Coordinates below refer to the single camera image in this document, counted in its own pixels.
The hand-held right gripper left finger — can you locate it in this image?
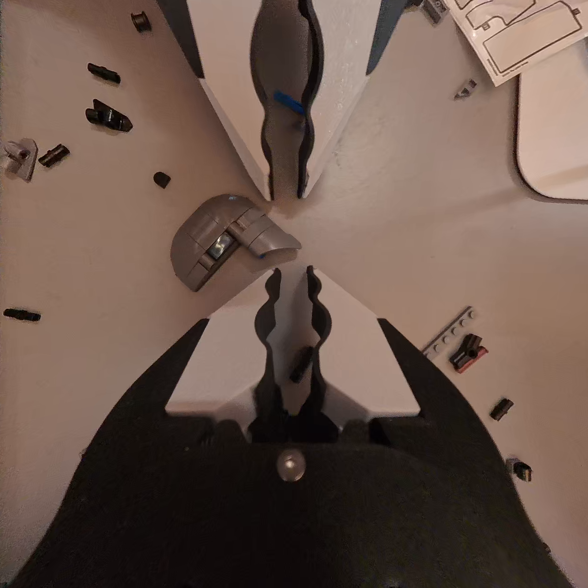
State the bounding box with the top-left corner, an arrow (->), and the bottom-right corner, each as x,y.
164,268 -> 282,443

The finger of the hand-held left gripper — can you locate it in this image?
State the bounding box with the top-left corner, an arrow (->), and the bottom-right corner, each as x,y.
297,0 -> 383,200
186,0 -> 275,201

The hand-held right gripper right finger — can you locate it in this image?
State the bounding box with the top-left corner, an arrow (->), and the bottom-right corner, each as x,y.
305,266 -> 422,441

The dark grey curved lego panel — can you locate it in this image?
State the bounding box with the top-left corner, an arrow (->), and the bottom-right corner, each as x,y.
170,193 -> 272,293

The black bent lego pin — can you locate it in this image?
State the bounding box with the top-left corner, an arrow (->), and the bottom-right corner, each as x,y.
288,345 -> 314,384

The long blue lego pin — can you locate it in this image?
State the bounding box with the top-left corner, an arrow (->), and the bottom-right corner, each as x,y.
273,91 -> 306,115

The long grey lego plate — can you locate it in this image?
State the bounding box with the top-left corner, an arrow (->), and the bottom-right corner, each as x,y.
422,305 -> 476,360

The small dark grey lego plate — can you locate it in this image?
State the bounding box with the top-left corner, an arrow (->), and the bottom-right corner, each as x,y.
420,0 -> 451,25

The black red lego piece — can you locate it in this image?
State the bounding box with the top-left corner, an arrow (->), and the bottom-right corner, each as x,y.
449,334 -> 489,374

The white sticker sheet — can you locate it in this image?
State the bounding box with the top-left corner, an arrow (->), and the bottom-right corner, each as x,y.
443,0 -> 588,87

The white book stand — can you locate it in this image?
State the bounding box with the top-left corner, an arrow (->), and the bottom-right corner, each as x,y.
514,41 -> 588,203

